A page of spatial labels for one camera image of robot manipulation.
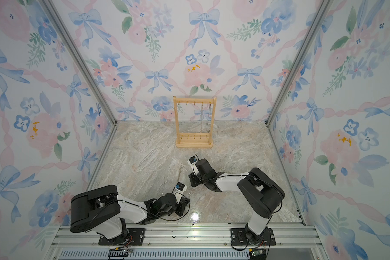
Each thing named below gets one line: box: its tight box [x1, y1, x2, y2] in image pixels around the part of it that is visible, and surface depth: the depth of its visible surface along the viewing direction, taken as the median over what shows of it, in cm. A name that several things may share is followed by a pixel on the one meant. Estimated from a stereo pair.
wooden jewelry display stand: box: [173, 95, 217, 148], surface depth 105 cm
